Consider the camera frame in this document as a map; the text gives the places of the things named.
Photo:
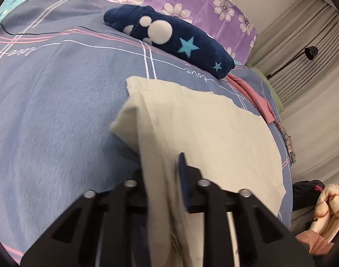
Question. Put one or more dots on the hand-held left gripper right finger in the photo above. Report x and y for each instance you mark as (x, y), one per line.
(182, 169)

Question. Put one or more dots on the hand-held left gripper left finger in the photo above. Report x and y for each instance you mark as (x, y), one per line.
(139, 192)

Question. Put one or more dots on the beige t-shirt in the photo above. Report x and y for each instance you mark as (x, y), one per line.
(214, 133)

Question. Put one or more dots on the person's right forearm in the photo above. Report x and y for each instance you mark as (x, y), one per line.
(314, 243)

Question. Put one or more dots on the pink garment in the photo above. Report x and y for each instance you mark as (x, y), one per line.
(255, 96)

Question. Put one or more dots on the grey patterned cloth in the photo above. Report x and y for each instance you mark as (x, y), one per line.
(286, 140)

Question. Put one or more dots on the blue-grey plaid blanket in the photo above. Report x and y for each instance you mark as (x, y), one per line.
(61, 103)

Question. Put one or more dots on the light green cloth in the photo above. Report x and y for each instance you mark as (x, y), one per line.
(272, 91)

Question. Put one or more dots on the black bag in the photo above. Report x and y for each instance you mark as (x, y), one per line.
(307, 193)

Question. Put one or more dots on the navy star print fleece garment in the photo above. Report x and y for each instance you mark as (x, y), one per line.
(169, 36)

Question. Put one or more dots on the cream puffy jacket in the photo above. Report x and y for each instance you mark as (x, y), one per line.
(332, 208)

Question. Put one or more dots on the black floor lamp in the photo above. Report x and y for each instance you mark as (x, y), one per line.
(310, 52)

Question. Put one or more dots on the beige pleated curtain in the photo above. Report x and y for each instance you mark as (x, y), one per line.
(305, 25)

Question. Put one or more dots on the teal cloth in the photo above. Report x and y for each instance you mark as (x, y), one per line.
(19, 0)

